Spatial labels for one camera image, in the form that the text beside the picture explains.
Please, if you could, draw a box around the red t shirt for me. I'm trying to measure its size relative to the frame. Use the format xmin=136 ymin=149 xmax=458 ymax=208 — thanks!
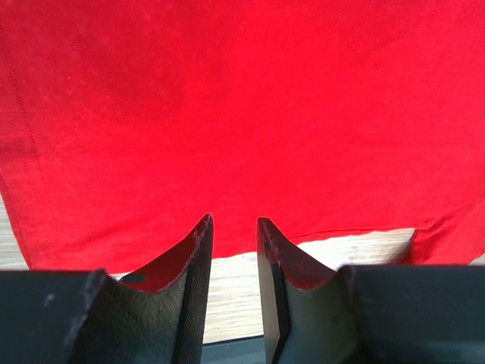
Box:
xmin=1 ymin=1 xmax=484 ymax=273

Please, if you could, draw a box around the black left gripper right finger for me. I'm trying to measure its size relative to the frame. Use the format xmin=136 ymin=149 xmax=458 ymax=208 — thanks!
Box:
xmin=257 ymin=218 xmax=364 ymax=363

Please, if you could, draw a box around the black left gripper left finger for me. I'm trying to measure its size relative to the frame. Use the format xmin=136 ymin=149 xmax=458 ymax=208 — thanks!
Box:
xmin=71 ymin=215 xmax=214 ymax=363

